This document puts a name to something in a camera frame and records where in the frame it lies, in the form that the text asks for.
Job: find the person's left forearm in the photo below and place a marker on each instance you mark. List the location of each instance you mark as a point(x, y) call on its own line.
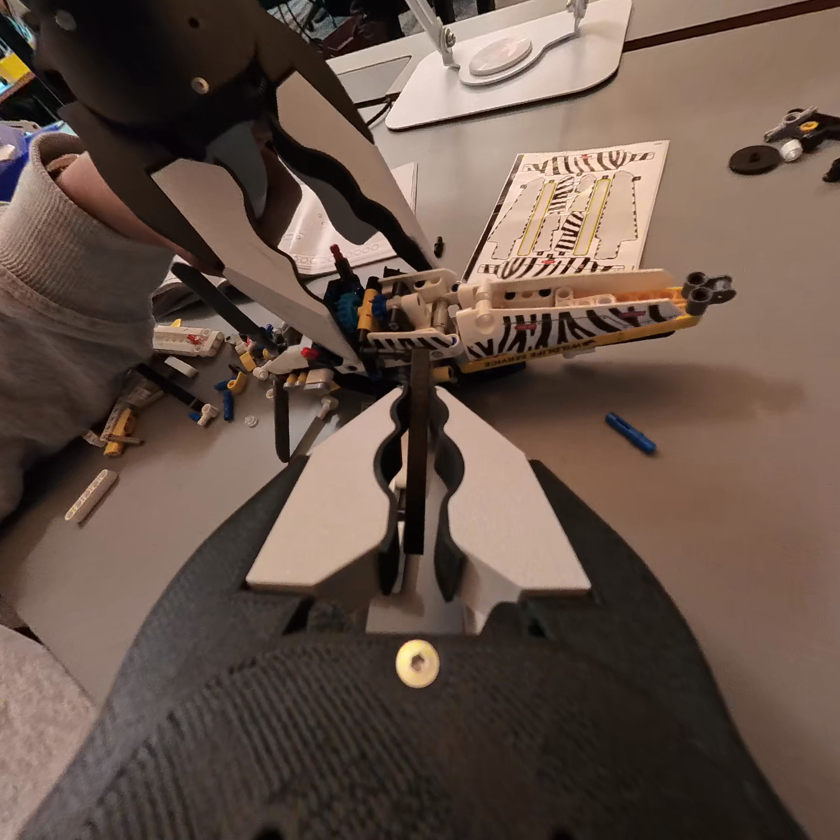
point(59, 295)

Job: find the zebra striped lego helicopter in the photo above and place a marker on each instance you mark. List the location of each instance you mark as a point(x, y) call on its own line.
point(558, 321)

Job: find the white tablet stand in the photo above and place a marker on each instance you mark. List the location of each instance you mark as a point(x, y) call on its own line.
point(525, 79)

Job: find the blue lego pin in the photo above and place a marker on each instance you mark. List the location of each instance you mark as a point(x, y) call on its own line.
point(630, 433)

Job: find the white flat lego tile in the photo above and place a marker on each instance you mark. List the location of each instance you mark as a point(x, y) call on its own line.
point(180, 367)

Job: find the lego instruction booklet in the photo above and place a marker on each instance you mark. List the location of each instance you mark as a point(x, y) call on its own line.
point(328, 249)

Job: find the blue plastic bin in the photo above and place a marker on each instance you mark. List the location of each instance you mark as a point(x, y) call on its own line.
point(13, 164)

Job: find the short white lego beam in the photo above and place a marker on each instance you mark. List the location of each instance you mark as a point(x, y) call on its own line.
point(92, 495)

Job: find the person's left hand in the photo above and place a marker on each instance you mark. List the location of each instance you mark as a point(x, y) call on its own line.
point(282, 203)

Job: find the zebra sticker sheet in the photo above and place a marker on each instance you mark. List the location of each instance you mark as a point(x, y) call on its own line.
point(571, 216)

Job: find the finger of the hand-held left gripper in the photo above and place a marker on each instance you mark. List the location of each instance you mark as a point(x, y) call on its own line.
point(354, 164)
point(262, 275)

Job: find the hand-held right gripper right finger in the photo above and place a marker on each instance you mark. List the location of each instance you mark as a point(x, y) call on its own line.
point(518, 525)

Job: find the small black knob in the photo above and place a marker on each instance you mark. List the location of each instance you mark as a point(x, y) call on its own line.
point(832, 169)

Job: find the long white lego beam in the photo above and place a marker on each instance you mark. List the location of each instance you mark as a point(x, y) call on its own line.
point(131, 407)

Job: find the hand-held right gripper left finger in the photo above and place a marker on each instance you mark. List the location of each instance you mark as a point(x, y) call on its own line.
point(315, 525)

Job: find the white lego panel assembly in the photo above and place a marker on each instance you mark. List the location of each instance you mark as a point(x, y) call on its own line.
point(187, 341)

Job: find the white lego skid assembly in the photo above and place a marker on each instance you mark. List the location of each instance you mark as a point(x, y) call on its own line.
point(398, 485)

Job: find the yellow lego panel piece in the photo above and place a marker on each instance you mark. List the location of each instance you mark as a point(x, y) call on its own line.
point(115, 446)

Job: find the small grey black lego assembly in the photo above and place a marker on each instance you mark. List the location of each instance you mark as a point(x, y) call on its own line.
point(807, 128)

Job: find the long black lego beam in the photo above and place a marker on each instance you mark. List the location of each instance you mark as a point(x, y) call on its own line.
point(415, 459)

